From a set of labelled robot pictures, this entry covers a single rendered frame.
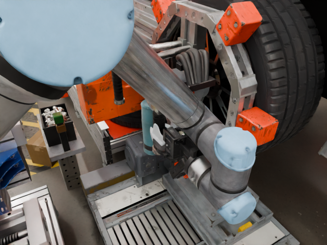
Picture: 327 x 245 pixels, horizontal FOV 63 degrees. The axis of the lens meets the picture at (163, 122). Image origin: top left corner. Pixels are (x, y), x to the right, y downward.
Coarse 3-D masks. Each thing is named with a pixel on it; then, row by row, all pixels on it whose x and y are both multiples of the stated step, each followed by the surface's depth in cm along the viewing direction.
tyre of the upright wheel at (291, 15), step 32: (192, 0) 94; (224, 0) 80; (256, 0) 78; (288, 0) 81; (256, 32) 73; (288, 32) 76; (256, 64) 77; (288, 64) 74; (320, 64) 81; (256, 96) 80; (288, 96) 77; (320, 96) 85; (288, 128) 86
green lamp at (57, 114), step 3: (54, 114) 117; (57, 114) 117; (60, 114) 117; (54, 117) 115; (57, 117) 116; (60, 117) 116; (54, 120) 116; (57, 120) 116; (60, 120) 117; (63, 120) 118; (57, 123) 117
